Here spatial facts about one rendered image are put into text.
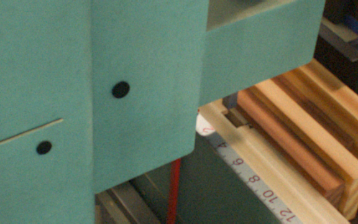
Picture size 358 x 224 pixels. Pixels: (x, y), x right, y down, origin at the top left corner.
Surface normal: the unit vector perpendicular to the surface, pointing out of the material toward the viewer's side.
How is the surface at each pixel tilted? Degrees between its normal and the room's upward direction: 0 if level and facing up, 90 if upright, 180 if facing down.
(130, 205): 0
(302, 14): 90
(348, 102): 0
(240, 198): 90
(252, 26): 90
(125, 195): 0
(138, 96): 90
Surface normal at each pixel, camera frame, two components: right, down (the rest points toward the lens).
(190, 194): -0.84, 0.33
